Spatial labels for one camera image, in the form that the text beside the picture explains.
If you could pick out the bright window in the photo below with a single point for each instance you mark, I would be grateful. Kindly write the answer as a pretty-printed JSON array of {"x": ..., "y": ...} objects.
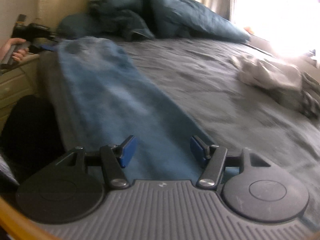
[{"x": 275, "y": 10}]

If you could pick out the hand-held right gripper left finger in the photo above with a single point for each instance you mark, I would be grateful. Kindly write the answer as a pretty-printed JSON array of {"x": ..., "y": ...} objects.
[{"x": 128, "y": 152}]

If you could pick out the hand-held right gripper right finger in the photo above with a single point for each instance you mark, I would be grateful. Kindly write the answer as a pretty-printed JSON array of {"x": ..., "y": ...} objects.
[{"x": 197, "y": 151}]

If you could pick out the grey fleece bed blanket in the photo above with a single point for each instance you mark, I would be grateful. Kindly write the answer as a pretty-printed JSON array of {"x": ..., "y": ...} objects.
[{"x": 225, "y": 120}]

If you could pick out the blue denim jeans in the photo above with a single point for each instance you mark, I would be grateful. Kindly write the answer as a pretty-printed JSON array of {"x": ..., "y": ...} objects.
[{"x": 112, "y": 100}]

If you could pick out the person's left hand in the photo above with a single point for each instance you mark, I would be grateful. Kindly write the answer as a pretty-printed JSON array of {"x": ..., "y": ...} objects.
[{"x": 7, "y": 47}]

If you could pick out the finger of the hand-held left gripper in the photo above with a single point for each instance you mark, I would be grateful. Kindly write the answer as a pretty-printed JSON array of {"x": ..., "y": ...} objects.
[
  {"x": 48, "y": 47},
  {"x": 55, "y": 36}
]

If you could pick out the cream nightstand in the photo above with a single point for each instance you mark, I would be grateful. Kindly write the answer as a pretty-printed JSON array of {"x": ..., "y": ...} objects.
[{"x": 15, "y": 85}]

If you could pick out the small orange object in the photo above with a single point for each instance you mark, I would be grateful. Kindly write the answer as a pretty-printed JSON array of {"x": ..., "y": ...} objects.
[{"x": 248, "y": 29}]

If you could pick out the white hoodie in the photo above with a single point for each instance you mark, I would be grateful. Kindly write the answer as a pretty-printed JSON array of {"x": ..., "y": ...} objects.
[{"x": 270, "y": 72}]

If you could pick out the teal duvet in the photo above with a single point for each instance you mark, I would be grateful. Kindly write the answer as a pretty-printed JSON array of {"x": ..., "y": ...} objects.
[{"x": 175, "y": 12}]

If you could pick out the light grey garment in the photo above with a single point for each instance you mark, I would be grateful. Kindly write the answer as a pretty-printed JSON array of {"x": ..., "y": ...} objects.
[{"x": 311, "y": 81}]

